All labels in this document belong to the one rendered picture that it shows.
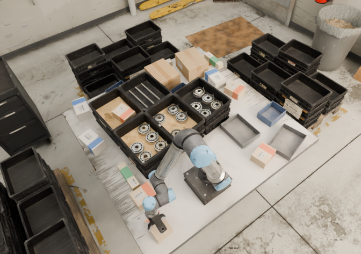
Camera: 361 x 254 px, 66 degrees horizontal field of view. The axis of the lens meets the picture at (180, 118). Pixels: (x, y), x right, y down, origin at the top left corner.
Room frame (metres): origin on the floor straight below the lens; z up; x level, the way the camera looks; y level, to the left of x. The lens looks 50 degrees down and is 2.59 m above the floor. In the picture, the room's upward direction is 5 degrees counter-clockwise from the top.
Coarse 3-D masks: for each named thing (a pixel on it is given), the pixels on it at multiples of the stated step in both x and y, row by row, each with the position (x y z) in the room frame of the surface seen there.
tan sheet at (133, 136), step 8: (136, 128) 1.40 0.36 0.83; (128, 136) 1.32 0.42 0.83; (136, 136) 1.31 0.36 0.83; (144, 136) 1.31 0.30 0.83; (160, 136) 1.29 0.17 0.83; (128, 144) 1.24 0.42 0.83; (144, 144) 1.23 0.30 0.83; (152, 144) 1.22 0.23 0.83; (168, 144) 1.21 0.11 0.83; (152, 152) 1.16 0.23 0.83
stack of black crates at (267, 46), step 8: (256, 40) 2.93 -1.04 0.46; (264, 40) 3.01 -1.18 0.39; (272, 40) 2.95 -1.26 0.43; (280, 40) 2.86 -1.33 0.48; (256, 48) 2.82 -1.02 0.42; (264, 48) 2.86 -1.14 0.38; (272, 48) 2.85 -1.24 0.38; (256, 56) 2.80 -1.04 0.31; (264, 56) 2.69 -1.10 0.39; (272, 56) 2.59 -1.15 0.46
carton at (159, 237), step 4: (144, 220) 0.67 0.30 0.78; (148, 220) 0.66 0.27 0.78; (164, 220) 0.65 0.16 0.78; (168, 224) 0.62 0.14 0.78; (152, 228) 0.61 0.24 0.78; (156, 228) 0.61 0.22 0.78; (168, 228) 0.60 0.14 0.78; (152, 232) 0.59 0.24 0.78; (156, 232) 0.58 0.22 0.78; (164, 232) 0.58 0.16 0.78; (168, 232) 0.58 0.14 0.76; (172, 232) 0.60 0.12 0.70; (156, 236) 0.56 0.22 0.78; (160, 236) 0.56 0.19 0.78; (164, 236) 0.56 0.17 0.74; (156, 240) 0.54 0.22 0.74; (160, 240) 0.54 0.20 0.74
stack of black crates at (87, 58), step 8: (80, 48) 2.90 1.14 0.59; (88, 48) 2.94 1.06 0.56; (96, 48) 2.98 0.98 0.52; (72, 56) 2.83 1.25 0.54; (80, 56) 2.87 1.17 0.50; (88, 56) 2.87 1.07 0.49; (96, 56) 2.86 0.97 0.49; (104, 56) 2.76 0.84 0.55; (72, 64) 2.62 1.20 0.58; (80, 64) 2.59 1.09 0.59; (88, 64) 2.64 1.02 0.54; (96, 64) 2.69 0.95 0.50; (104, 64) 2.74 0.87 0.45; (80, 72) 2.58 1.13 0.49; (88, 72) 2.63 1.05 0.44; (96, 72) 2.67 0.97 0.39; (104, 72) 2.72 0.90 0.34; (80, 80) 2.57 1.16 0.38; (88, 80) 2.61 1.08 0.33; (96, 80) 2.65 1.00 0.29
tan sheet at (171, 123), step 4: (172, 104) 1.63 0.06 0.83; (160, 112) 1.55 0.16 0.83; (164, 112) 1.54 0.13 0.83; (168, 116) 1.50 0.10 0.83; (172, 116) 1.49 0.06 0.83; (188, 116) 1.48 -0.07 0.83; (168, 120) 1.45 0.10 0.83; (172, 120) 1.45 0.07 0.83; (188, 120) 1.43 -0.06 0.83; (192, 120) 1.43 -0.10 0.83; (164, 124) 1.41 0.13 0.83; (168, 124) 1.41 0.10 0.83; (172, 124) 1.41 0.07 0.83; (176, 124) 1.40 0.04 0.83; (180, 124) 1.40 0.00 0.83; (184, 124) 1.40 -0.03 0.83; (188, 124) 1.39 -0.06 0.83; (192, 124) 1.39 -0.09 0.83; (196, 124) 1.39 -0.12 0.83; (168, 128) 1.37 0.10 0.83; (172, 128) 1.36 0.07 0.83; (176, 128) 1.36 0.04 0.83; (180, 128) 1.36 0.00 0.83; (184, 128) 1.35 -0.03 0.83
